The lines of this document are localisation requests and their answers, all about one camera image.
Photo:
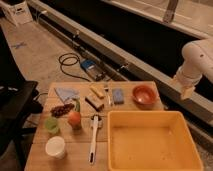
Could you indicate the silver fork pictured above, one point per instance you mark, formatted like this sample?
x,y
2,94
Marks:
x,y
106,89

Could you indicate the yellow plastic bin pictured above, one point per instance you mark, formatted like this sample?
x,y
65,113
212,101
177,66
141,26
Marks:
x,y
150,141

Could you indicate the green cup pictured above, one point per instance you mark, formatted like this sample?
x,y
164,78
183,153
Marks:
x,y
51,124

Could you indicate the bunch of dark grapes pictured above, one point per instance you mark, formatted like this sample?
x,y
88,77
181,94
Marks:
x,y
61,110

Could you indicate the blue power device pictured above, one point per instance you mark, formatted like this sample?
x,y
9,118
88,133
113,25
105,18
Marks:
x,y
92,69

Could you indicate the orange peach fruit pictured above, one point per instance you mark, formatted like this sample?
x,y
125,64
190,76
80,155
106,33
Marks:
x,y
74,119

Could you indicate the green pepper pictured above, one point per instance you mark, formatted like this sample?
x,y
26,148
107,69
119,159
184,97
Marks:
x,y
77,105

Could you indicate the brown wooden block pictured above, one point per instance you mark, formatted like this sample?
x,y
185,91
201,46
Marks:
x,y
95,103

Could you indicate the white paper cup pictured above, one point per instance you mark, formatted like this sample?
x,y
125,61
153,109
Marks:
x,y
55,147

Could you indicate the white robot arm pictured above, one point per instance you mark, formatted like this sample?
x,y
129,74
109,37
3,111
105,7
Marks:
x,y
198,62

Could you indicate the white cardboard box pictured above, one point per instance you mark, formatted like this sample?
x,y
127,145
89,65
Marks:
x,y
17,14

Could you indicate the black chair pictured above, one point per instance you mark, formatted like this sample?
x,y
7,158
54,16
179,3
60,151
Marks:
x,y
16,102

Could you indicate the blue cloth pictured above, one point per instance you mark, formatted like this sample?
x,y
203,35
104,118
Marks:
x,y
66,94

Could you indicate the yellow block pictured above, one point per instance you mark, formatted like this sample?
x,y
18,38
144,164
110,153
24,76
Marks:
x,y
97,92

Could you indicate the red bowl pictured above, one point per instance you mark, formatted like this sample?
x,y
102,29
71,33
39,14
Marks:
x,y
144,95

